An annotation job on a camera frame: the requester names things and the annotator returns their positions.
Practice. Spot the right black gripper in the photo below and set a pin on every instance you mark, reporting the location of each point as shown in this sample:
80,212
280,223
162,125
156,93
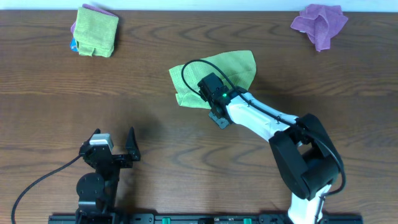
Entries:
221,124

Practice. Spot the folded purple cloth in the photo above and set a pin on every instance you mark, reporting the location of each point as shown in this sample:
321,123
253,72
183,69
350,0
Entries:
93,8

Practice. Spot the green microfiber cloth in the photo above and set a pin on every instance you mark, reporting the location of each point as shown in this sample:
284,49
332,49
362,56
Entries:
239,66

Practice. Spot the crumpled purple cloth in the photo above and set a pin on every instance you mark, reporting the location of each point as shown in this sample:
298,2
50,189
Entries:
321,23

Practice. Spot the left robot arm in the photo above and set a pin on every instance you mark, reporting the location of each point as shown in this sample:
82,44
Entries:
97,190

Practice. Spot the folded blue cloth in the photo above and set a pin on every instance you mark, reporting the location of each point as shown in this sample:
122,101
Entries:
73,45

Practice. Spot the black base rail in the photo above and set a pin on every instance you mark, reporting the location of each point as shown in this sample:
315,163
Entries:
147,218

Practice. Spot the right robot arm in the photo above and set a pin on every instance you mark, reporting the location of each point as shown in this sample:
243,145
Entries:
307,160

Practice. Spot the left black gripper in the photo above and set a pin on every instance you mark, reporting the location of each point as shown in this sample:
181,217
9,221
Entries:
134,149

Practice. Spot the folded green cloth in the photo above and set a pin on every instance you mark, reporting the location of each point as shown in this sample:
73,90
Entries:
95,33

